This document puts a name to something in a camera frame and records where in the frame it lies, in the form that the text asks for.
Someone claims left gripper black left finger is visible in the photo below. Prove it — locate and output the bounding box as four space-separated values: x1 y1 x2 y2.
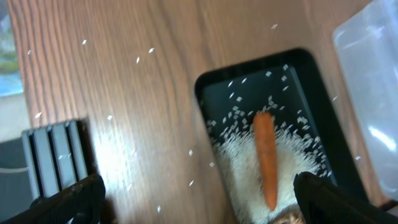
5 174 106 224

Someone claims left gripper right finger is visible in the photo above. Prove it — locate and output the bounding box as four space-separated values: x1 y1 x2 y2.
294 172 397 224

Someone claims orange carrot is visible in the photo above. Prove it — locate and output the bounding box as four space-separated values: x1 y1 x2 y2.
253 112 278 211

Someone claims black waste tray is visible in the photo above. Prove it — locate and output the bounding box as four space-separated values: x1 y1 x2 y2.
194 47 369 224

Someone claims brown food scrap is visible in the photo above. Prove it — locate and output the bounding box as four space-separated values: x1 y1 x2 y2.
272 213 306 224

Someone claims white rice pile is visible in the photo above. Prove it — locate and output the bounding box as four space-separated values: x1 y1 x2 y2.
205 99 333 224

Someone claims clear plastic bin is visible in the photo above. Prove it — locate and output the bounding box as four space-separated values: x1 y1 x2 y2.
333 0 397 200

